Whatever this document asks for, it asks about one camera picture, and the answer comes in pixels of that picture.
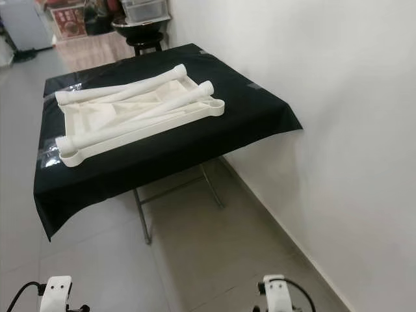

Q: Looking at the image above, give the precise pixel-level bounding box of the white plastic table top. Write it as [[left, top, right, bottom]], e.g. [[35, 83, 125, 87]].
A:
[[53, 73, 226, 168]]

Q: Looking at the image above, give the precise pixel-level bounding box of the dark floor mop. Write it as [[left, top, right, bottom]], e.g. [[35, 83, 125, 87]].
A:
[[10, 47, 40, 64]]

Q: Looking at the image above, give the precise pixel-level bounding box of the beige towel table cover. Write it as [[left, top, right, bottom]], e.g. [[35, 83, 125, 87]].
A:
[[53, 32, 134, 71]]

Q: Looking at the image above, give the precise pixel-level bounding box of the clear storage box orange lid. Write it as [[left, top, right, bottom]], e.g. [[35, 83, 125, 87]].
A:
[[49, 0, 89, 41]]

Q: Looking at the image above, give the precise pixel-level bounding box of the red food menu poster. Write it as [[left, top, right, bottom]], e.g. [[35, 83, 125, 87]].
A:
[[57, 6, 89, 40]]

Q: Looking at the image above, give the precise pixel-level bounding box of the black tablecloth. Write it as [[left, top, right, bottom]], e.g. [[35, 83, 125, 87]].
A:
[[32, 43, 304, 242]]

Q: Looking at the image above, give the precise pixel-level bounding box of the black bag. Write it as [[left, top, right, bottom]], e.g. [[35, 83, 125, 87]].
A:
[[86, 0, 121, 36]]

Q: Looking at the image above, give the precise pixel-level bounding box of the black wok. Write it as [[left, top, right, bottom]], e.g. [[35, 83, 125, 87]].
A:
[[111, 18, 170, 38]]

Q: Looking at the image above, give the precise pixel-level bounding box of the clear plastic storage box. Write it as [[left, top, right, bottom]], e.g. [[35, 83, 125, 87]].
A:
[[121, 0, 170, 25]]

